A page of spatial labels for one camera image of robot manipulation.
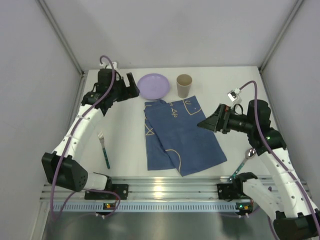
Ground lilac plastic plate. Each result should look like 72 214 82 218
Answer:
137 73 171 100

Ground spoon with teal handle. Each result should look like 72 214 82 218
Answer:
228 148 256 182

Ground blue embroidered cloth placemat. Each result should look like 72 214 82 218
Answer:
144 96 227 177

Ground fork with teal handle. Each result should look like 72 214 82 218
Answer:
97 131 111 169

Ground beige paper cup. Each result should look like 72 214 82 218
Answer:
176 74 193 99

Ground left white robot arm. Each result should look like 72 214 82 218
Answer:
41 68 140 192

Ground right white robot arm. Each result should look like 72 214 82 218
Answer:
198 100 320 240

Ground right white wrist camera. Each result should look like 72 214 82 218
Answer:
227 88 242 103

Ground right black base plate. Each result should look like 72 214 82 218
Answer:
216 183 250 202

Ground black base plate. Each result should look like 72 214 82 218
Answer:
84 184 129 200
216 183 250 202

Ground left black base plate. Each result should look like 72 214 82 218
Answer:
84 184 129 200

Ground aluminium mounting rail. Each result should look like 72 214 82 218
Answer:
39 176 312 201

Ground slotted grey cable duct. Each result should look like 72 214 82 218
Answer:
63 201 253 213

